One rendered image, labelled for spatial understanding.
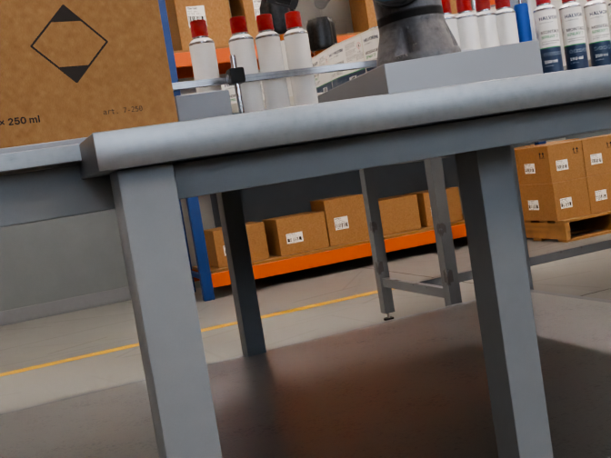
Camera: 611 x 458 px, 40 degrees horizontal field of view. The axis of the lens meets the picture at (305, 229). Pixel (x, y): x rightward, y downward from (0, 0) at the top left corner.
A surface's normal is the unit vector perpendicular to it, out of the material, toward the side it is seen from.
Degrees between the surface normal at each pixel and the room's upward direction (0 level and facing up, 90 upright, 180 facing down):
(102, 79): 90
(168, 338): 90
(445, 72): 90
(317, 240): 90
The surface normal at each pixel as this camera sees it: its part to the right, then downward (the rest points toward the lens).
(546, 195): -0.93, 0.17
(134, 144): 0.35, 0.02
